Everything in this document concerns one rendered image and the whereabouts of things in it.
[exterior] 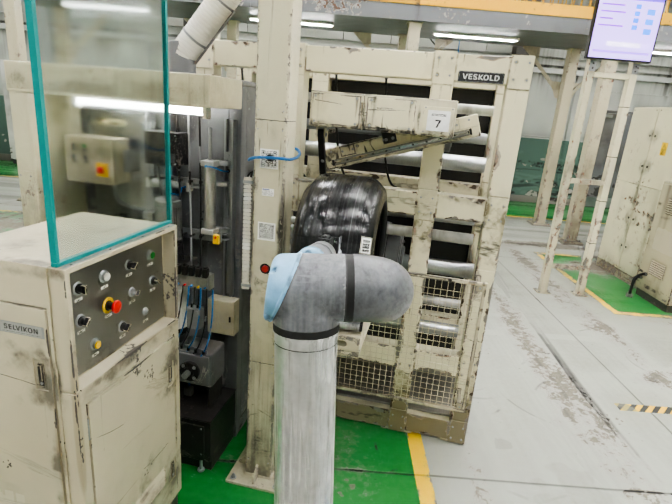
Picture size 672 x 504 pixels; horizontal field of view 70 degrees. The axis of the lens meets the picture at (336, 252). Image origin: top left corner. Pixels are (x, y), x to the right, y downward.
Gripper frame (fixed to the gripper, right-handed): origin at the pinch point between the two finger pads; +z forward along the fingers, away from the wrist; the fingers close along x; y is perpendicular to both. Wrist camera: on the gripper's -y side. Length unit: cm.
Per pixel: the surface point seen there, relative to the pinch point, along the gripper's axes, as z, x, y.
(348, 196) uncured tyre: 10.5, -0.7, 18.8
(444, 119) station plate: 41, -31, 52
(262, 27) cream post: 13, 38, 75
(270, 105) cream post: 16, 33, 49
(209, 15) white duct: 40, 72, 86
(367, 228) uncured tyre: 5.9, -9.6, 8.8
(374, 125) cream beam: 42, -3, 47
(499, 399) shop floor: 144, -89, -108
